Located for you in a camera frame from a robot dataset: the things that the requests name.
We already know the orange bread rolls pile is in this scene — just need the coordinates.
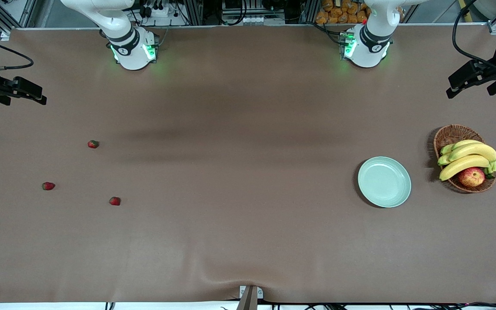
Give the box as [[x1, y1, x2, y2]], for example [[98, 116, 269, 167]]
[[315, 0, 371, 25]]

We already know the red yellow apple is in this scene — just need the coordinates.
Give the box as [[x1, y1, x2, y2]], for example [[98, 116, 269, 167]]
[[458, 167, 486, 188]]

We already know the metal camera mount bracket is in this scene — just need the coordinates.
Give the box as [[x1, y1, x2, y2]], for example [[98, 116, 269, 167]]
[[236, 285, 264, 310]]

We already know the white power strip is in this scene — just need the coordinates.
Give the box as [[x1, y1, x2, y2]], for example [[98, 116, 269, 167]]
[[138, 0, 170, 19]]

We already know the yellow banana bunch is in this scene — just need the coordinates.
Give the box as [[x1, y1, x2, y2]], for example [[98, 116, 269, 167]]
[[437, 139, 496, 181]]

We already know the brown wicker basket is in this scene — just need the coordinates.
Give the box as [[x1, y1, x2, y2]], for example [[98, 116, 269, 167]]
[[434, 124, 496, 193]]

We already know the brown table mat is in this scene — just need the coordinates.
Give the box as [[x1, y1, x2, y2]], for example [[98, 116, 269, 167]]
[[0, 24, 496, 304]]

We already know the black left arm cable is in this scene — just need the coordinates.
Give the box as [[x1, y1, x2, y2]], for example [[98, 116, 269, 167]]
[[453, 0, 496, 71]]

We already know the light green plate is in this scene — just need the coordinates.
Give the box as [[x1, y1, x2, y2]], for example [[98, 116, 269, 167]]
[[357, 156, 412, 208]]

